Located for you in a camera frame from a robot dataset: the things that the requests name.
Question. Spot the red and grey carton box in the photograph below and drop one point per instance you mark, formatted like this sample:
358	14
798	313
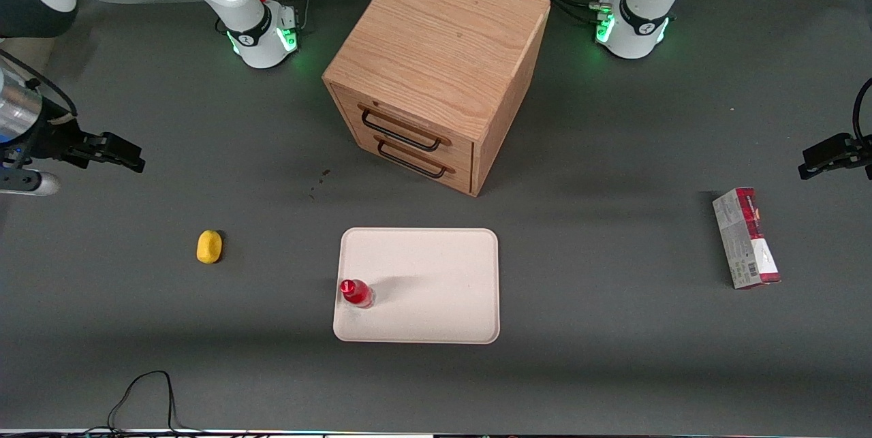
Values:
747	237

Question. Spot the white rectangular tray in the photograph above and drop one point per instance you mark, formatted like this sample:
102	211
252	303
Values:
436	288

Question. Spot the wooden two-drawer cabinet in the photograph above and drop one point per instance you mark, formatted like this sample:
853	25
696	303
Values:
443	43

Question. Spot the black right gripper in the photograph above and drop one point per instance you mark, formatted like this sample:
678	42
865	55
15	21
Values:
53	139

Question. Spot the yellow lemon-shaped object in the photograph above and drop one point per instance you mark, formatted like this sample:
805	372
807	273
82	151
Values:
209	247

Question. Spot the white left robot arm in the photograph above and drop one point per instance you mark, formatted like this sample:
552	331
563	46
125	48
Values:
640	16

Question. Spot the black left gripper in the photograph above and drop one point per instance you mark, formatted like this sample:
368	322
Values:
860	152

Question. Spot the red coke bottle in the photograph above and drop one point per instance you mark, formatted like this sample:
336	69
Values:
357	293

